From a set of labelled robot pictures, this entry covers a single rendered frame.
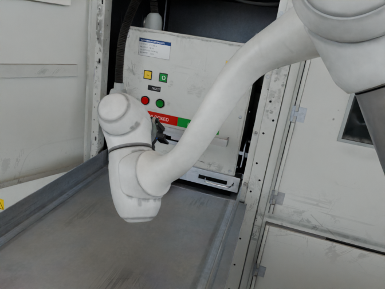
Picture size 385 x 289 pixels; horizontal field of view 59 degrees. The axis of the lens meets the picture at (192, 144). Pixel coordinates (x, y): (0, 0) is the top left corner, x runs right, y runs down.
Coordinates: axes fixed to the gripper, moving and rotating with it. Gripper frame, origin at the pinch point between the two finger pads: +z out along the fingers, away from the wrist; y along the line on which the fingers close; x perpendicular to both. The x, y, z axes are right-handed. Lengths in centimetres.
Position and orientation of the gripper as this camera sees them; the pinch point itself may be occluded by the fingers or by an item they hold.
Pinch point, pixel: (160, 148)
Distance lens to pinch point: 112.6
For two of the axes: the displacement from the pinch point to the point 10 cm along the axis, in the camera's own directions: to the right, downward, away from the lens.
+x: 9.5, 2.2, -2.1
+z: 1.6, 2.2, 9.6
